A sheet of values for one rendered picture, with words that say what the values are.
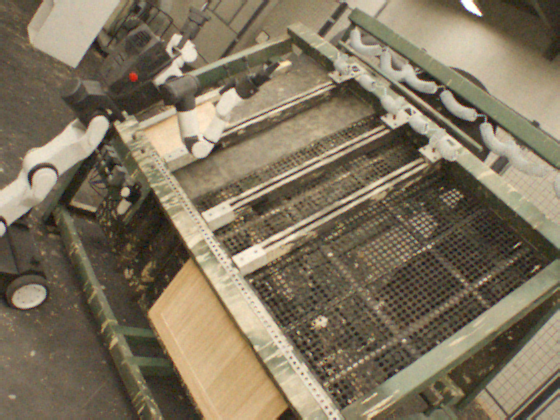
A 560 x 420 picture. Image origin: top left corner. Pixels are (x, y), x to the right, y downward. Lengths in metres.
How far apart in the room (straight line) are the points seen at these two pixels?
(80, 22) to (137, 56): 4.22
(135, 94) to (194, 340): 1.15
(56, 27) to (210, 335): 4.70
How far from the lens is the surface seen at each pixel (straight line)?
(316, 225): 2.32
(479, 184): 2.54
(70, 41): 6.64
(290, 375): 1.99
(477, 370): 2.71
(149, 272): 2.87
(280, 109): 2.88
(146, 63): 2.41
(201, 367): 2.59
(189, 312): 2.67
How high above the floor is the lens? 1.75
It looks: 13 degrees down
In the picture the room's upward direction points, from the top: 39 degrees clockwise
